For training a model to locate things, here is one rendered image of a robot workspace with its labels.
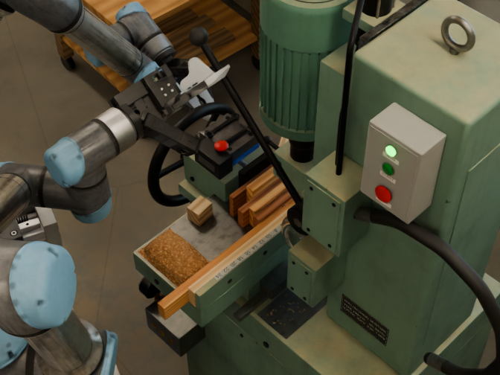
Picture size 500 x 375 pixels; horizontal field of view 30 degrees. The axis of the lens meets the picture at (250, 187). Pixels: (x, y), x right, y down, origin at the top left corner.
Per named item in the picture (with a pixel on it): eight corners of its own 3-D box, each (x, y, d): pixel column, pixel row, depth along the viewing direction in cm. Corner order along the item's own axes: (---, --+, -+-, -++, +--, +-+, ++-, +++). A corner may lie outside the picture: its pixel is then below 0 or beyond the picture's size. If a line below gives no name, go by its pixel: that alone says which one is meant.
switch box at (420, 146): (383, 171, 152) (394, 100, 140) (431, 204, 148) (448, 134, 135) (358, 191, 149) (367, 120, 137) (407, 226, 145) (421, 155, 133)
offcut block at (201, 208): (201, 206, 202) (200, 195, 199) (213, 214, 201) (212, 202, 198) (187, 219, 200) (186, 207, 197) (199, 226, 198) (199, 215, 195)
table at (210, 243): (297, 107, 231) (297, 89, 226) (392, 172, 216) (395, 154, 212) (106, 244, 203) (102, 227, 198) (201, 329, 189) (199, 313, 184)
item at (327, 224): (330, 204, 170) (336, 148, 158) (368, 232, 165) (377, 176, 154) (299, 231, 166) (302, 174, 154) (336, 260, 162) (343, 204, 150)
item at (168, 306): (378, 141, 215) (379, 129, 212) (385, 146, 214) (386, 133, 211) (158, 314, 184) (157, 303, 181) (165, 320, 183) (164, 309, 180)
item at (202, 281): (382, 147, 213) (385, 132, 210) (389, 152, 213) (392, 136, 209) (188, 301, 186) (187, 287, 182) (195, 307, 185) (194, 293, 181)
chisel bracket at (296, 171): (295, 161, 199) (296, 133, 193) (344, 197, 193) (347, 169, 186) (270, 179, 196) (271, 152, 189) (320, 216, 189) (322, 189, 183)
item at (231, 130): (228, 124, 210) (227, 106, 206) (263, 149, 205) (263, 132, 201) (184, 154, 204) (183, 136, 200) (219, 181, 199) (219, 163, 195)
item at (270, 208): (313, 182, 207) (314, 168, 203) (320, 187, 206) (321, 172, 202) (252, 229, 198) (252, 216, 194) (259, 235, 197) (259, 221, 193)
